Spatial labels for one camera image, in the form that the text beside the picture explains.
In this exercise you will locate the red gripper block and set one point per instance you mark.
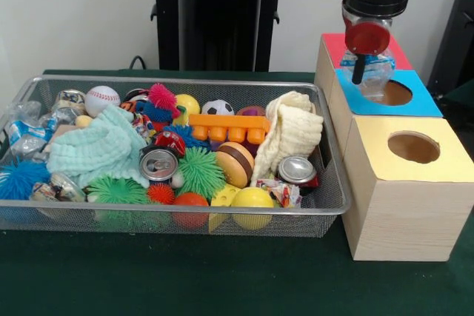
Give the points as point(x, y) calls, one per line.
point(367, 38)

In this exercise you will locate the crushed clear plastic bottle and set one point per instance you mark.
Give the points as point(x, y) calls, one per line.
point(376, 75)

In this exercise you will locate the shallow mesh bin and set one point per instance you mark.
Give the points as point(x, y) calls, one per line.
point(44, 220)

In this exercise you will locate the cream cloth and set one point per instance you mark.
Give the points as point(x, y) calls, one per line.
point(292, 131)

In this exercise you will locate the black chair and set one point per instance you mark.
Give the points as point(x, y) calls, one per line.
point(455, 35)

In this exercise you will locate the dark green tablecloth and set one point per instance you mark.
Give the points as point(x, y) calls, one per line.
point(464, 95)
point(185, 279)

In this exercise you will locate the crushed red drink can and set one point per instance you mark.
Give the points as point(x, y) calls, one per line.
point(296, 169)

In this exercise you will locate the orange toy building block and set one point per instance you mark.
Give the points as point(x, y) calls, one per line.
point(229, 123)

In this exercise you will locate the small soccer ball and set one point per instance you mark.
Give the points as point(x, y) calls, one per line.
point(217, 109)

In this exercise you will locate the toy hamburger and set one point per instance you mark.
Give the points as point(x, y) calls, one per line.
point(235, 164)

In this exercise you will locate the yellow ball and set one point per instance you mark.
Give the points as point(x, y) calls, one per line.
point(252, 201)

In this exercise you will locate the green spiky ball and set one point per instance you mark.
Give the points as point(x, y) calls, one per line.
point(200, 179)

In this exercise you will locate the crushed black drink can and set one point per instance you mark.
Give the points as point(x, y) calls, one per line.
point(159, 164)

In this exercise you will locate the white baseball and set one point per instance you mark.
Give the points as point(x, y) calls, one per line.
point(101, 99)

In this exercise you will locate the mint green cloth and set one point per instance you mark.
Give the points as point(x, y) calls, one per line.
point(92, 146)

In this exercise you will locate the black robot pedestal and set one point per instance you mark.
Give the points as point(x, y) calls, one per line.
point(222, 16)

